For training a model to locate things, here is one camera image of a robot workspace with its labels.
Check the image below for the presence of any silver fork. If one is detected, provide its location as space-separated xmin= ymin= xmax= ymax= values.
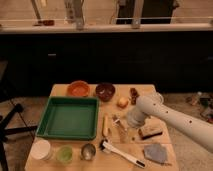
xmin=112 ymin=115 xmax=127 ymax=133

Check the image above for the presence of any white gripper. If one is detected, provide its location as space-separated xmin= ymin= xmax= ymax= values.
xmin=126 ymin=107 xmax=148 ymax=128

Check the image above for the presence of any white handled brush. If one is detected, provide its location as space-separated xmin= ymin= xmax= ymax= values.
xmin=99 ymin=139 xmax=145 ymax=168

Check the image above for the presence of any black and tan brush block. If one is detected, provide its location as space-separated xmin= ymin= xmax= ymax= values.
xmin=138 ymin=125 xmax=163 ymax=140

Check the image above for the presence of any orange bowl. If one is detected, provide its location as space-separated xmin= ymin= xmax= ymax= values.
xmin=67 ymin=80 xmax=90 ymax=97

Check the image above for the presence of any red object on ledge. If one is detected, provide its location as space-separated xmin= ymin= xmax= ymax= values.
xmin=33 ymin=20 xmax=55 ymax=26

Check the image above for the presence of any yellow banana-shaped toy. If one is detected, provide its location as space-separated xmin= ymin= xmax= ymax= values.
xmin=102 ymin=115 xmax=109 ymax=137

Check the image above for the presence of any brown toy food piece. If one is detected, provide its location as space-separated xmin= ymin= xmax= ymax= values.
xmin=130 ymin=88 xmax=139 ymax=105

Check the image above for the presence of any green cup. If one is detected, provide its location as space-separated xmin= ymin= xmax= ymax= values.
xmin=56 ymin=146 xmax=72 ymax=164

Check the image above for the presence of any green plastic tray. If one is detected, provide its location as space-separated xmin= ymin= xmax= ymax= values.
xmin=36 ymin=97 xmax=99 ymax=140

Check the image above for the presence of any yellow round fruit toy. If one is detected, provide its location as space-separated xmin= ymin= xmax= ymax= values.
xmin=117 ymin=97 xmax=129 ymax=108

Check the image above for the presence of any white cup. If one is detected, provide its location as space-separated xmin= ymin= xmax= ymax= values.
xmin=31 ymin=140 xmax=52 ymax=160

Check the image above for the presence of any dark red bowl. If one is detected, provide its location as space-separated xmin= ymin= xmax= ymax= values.
xmin=95 ymin=83 xmax=115 ymax=102

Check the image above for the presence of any grey blue cloth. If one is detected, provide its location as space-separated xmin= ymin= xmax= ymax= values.
xmin=144 ymin=143 xmax=168 ymax=164

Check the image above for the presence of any black chair base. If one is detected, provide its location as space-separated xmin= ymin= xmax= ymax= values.
xmin=0 ymin=103 xmax=38 ymax=171

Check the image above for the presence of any small metal cup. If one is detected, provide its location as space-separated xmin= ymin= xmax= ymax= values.
xmin=81 ymin=143 xmax=96 ymax=161

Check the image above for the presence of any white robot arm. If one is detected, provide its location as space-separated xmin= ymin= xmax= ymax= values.
xmin=126 ymin=93 xmax=213 ymax=153

